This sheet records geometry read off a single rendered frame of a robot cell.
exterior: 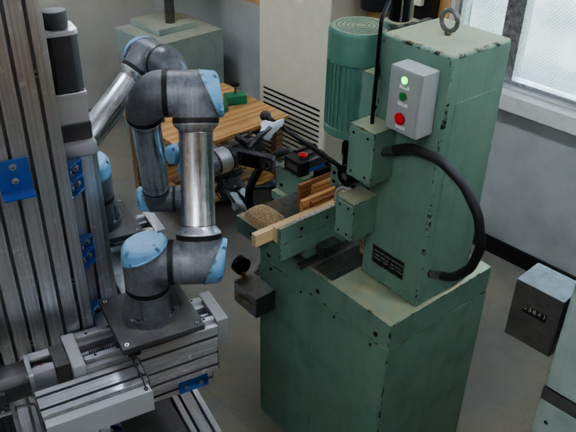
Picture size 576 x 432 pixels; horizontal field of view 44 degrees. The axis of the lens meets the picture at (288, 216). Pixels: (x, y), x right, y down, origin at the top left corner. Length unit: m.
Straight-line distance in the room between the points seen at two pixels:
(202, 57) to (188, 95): 2.67
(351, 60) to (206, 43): 2.54
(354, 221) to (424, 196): 0.21
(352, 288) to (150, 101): 0.78
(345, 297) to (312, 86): 1.90
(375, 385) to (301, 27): 2.12
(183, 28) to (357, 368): 2.79
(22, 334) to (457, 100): 1.27
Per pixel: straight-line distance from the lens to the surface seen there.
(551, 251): 3.56
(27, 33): 1.68
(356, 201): 1.90
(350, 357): 2.15
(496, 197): 3.60
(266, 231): 2.02
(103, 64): 5.17
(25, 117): 1.73
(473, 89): 1.76
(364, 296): 2.03
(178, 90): 1.75
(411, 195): 1.85
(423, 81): 1.65
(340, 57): 1.95
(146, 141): 1.87
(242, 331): 3.10
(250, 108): 3.79
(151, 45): 2.34
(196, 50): 4.38
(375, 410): 2.18
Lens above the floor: 2.06
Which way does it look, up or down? 32 degrees down
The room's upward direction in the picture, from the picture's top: 1 degrees clockwise
